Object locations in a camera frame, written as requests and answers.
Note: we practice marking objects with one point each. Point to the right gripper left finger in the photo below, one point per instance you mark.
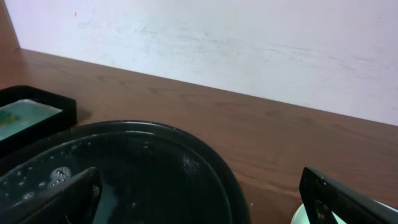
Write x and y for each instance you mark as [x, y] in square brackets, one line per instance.
[72, 201]

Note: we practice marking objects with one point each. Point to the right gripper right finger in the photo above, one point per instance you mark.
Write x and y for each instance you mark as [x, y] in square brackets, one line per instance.
[324, 199]

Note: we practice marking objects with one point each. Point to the mint plate with three smears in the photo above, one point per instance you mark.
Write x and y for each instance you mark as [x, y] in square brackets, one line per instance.
[298, 216]

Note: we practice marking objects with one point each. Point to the green scrubbing sponge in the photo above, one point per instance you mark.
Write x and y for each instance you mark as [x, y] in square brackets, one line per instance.
[6, 117]

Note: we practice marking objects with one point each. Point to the round black tray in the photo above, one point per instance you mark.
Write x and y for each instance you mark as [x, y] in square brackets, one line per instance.
[151, 173]

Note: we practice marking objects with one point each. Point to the black rectangular water tray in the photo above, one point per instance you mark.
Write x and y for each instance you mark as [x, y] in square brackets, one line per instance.
[39, 113]

